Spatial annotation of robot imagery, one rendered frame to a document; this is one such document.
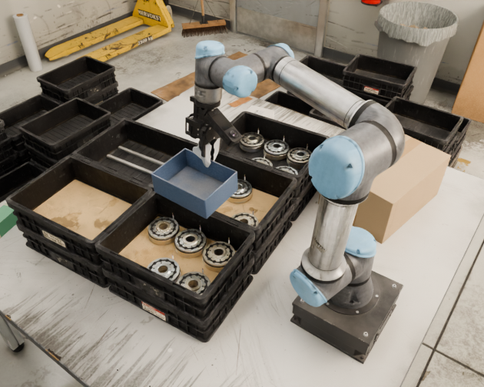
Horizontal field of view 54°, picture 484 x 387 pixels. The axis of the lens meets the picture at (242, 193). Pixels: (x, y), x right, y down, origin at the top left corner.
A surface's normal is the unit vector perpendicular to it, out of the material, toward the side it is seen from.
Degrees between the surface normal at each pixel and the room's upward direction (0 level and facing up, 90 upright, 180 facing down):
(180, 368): 0
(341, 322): 3
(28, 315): 0
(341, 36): 90
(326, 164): 84
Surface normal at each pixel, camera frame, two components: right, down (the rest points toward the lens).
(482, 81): -0.55, 0.34
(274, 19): -0.59, 0.53
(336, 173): -0.76, 0.34
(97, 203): 0.00, -0.76
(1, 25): 0.81, 0.39
